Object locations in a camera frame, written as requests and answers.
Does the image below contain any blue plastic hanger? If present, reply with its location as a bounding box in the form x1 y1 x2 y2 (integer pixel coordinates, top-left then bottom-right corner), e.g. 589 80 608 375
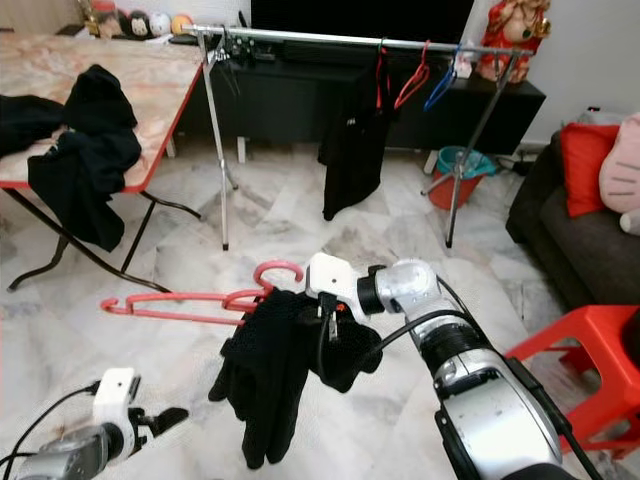
423 45 461 113

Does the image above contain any pink marble folding table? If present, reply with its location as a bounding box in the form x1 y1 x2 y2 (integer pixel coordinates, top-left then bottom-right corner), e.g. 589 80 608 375
0 33 211 293

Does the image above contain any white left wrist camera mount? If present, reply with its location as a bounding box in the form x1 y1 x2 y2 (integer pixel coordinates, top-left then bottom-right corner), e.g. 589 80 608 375
91 367 143 429

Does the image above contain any light wooden cabinet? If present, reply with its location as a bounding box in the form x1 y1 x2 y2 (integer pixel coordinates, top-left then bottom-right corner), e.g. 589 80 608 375
0 0 83 39

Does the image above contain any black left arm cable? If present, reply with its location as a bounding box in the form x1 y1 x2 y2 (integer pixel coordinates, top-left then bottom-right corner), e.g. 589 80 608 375
0 385 101 480

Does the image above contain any black shirt with red trim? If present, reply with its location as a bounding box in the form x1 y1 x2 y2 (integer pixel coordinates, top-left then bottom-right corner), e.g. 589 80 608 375
318 55 396 221
208 288 383 471

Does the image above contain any black shirt with white print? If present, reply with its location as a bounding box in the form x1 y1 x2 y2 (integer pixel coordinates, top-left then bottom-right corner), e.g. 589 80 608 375
26 64 143 253

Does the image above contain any red cushion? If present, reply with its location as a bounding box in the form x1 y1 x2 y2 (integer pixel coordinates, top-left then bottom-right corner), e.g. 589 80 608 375
558 122 623 219

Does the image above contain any white round plush toy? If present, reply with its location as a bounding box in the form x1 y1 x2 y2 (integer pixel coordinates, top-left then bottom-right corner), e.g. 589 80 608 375
148 12 173 37

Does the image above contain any pink plastic hanger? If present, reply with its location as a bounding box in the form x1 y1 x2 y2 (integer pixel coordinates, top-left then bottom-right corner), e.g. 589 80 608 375
100 258 306 326

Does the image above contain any silver metal clothes rack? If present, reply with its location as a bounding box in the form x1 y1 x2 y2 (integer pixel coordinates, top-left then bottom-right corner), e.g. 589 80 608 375
188 25 541 251

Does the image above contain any dark round plush toy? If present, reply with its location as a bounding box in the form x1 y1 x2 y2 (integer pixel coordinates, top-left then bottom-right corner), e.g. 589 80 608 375
120 10 149 39

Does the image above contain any red bucket with teal bag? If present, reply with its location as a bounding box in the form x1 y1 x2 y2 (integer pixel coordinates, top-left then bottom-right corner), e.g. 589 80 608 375
425 145 498 211

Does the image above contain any red plastic hanger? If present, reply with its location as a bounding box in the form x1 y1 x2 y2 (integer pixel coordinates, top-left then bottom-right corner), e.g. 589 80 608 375
393 40 433 111

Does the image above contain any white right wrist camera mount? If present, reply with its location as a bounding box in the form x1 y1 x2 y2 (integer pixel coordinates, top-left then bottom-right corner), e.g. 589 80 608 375
305 252 369 316

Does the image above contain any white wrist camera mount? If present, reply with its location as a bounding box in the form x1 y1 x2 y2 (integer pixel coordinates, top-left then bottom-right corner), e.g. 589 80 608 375
91 367 143 429
305 252 369 316

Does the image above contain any red plastic stool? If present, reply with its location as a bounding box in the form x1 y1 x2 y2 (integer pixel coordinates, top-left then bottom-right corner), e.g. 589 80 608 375
505 303 640 461

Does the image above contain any large black flat television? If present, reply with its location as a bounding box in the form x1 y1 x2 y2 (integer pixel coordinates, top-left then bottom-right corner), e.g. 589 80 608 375
250 0 476 46

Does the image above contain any red laughing buddha statue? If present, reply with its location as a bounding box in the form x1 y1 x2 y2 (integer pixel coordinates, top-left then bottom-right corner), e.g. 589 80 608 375
478 0 553 84

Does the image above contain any dark grey fabric sofa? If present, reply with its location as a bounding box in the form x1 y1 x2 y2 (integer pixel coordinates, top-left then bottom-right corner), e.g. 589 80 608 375
505 120 640 306

